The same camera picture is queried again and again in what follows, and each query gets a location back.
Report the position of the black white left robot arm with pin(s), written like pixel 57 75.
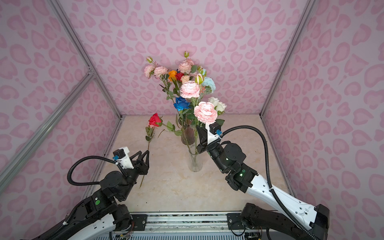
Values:
pixel 103 211

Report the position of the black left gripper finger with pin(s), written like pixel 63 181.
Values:
pixel 145 158
pixel 137 156

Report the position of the small pink rosebud stem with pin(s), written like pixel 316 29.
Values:
pixel 149 134

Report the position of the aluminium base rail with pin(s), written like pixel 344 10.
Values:
pixel 192 226

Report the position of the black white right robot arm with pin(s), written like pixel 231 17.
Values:
pixel 290 216

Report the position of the peach artificial rose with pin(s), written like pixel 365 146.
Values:
pixel 185 79

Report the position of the aluminium frame left diagonal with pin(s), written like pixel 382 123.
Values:
pixel 19 160

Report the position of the clear frosted glass vase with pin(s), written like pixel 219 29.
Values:
pixel 195 162

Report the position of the aluminium frame right post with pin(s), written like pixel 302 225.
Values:
pixel 308 11

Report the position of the light blue carnation spray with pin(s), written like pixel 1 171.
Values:
pixel 207 82

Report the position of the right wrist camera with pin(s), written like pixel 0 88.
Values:
pixel 213 132

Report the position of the pink rosebud spray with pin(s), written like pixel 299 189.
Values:
pixel 186 65

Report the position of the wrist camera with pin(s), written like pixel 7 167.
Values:
pixel 213 132
pixel 121 157

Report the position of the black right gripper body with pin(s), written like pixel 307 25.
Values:
pixel 214 149

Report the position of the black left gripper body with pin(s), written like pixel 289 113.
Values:
pixel 138 169

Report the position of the small red artificial rose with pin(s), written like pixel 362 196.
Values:
pixel 179 76

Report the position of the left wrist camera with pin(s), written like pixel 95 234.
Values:
pixel 121 157

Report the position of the orange artificial rose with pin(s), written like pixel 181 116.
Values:
pixel 172 82

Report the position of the pink carnation spray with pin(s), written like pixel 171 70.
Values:
pixel 153 69
pixel 202 112

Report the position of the white artificial rose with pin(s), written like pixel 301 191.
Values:
pixel 218 105

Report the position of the aluminium frame post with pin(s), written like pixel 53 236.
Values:
pixel 81 50
pixel 308 11

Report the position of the aluminium frame left post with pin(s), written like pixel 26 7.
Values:
pixel 81 50

